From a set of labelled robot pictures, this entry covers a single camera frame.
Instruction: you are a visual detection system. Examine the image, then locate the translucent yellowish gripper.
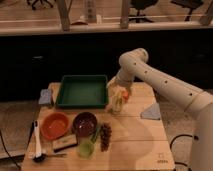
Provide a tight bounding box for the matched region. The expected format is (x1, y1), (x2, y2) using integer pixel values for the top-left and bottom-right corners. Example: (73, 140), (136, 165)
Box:
(107, 77), (132, 97)

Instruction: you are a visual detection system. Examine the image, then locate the yellow banana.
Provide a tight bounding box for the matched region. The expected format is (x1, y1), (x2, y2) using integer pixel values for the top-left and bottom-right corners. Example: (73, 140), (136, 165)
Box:
(112, 89), (124, 113)

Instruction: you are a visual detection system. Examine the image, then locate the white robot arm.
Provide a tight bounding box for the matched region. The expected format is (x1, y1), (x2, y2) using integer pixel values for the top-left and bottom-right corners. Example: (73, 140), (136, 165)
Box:
(112, 48), (213, 171)

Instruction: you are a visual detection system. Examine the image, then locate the white paper cup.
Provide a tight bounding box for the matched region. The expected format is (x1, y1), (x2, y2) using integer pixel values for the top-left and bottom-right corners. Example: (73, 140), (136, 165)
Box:
(107, 96), (124, 114)

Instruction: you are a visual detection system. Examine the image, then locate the small green cup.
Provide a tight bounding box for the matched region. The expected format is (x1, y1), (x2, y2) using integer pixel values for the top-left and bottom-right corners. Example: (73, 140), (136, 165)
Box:
(78, 139), (94, 158)

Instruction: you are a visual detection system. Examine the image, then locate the small red tomato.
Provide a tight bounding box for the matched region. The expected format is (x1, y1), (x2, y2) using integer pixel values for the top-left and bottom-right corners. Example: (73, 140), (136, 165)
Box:
(122, 91), (129, 101)

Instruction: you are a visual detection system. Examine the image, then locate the green plastic tray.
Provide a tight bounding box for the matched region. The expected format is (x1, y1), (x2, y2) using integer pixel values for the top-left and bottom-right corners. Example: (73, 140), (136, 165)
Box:
(55, 75), (108, 109)

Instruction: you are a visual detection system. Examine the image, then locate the grey folded cloth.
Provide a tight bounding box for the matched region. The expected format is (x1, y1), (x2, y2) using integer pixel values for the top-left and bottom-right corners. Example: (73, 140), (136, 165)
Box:
(140, 102), (161, 120)

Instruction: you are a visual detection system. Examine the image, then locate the green vegetable stalk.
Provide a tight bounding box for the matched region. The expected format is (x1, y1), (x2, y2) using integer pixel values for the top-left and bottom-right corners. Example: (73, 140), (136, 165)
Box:
(91, 124), (101, 143)

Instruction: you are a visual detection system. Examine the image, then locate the brown grape bunch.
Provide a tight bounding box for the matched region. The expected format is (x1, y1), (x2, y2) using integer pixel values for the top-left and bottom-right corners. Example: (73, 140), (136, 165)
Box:
(100, 123), (112, 151)

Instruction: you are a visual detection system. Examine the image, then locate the dark maroon bowl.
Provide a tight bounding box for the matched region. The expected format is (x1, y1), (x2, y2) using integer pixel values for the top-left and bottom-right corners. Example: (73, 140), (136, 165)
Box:
(72, 112), (97, 137)

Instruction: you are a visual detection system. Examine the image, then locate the orange plastic bowl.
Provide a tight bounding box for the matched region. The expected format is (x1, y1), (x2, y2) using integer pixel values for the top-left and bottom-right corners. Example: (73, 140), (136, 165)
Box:
(41, 112), (70, 140)

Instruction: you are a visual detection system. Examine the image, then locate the wooden block eraser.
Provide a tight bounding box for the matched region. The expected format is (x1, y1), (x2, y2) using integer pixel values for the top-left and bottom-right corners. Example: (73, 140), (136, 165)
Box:
(53, 135), (78, 152)

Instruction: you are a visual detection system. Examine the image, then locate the white spatula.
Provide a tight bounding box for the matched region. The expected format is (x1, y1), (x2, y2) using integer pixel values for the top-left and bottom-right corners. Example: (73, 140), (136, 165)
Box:
(34, 121), (42, 158)

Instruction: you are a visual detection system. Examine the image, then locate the black spoon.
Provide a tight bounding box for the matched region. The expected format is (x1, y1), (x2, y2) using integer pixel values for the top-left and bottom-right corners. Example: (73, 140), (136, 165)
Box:
(33, 153), (67, 163)

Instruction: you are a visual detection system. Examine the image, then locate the black cable right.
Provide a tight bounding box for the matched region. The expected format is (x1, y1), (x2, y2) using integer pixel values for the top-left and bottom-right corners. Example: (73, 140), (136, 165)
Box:
(169, 133), (199, 171)

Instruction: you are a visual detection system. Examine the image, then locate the black cable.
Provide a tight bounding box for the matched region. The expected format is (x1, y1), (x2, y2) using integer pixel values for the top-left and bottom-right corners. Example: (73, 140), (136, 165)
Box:
(0, 129), (22, 170)
(169, 133), (199, 171)

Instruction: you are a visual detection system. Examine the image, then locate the black cable left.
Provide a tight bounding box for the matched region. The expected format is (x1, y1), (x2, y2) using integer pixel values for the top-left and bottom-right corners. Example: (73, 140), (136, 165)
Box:
(0, 129), (22, 170)

